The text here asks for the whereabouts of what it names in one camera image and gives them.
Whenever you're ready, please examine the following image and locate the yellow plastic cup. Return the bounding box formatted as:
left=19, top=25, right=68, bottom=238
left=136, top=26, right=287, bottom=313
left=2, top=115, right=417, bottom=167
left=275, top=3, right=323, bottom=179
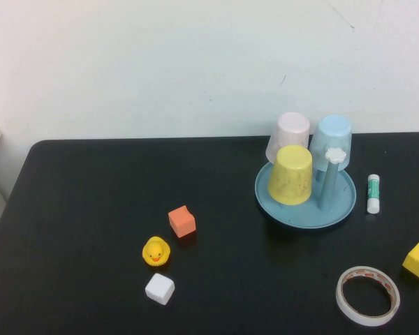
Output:
left=267, top=144, right=314, bottom=206

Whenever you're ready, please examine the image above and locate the pink translucent plastic cup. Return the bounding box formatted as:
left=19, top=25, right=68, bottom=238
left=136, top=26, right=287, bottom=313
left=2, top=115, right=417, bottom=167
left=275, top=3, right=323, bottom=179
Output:
left=265, top=112, right=311, bottom=165

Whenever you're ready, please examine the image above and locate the blue cup stand with pegs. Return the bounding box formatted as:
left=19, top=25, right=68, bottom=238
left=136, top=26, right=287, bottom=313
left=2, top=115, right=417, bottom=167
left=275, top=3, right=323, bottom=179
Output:
left=253, top=147, right=357, bottom=230

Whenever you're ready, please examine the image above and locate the blue translucent plastic cup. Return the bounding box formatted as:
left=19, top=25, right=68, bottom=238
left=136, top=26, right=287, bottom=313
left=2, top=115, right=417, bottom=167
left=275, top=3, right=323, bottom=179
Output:
left=309, top=114, right=353, bottom=172

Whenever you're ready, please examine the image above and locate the orange foam cube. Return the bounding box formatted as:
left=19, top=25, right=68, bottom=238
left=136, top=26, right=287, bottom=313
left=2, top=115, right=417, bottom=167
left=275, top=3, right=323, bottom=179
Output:
left=167, top=204, right=196, bottom=239

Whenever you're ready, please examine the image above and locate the yellow rubber duck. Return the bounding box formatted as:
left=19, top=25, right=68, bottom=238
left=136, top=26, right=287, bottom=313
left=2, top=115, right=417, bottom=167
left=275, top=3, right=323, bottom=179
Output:
left=141, top=236, right=171, bottom=268

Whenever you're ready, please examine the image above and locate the white foam cube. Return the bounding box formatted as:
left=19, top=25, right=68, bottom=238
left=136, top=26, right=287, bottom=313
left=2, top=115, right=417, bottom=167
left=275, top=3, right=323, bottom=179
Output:
left=144, top=272, right=175, bottom=306

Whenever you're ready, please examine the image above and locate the white green glue stick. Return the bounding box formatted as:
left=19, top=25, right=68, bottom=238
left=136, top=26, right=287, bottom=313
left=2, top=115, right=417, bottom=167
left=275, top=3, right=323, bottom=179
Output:
left=366, top=174, right=382, bottom=214

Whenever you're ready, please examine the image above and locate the white double-sided tape roll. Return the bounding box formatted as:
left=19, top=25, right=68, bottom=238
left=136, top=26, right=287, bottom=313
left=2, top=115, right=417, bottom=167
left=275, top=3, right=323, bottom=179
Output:
left=335, top=265, right=401, bottom=327

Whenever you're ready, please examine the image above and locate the yellow foam cube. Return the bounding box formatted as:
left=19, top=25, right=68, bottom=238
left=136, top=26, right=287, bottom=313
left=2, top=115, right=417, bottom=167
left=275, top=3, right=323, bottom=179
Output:
left=402, top=241, right=419, bottom=280

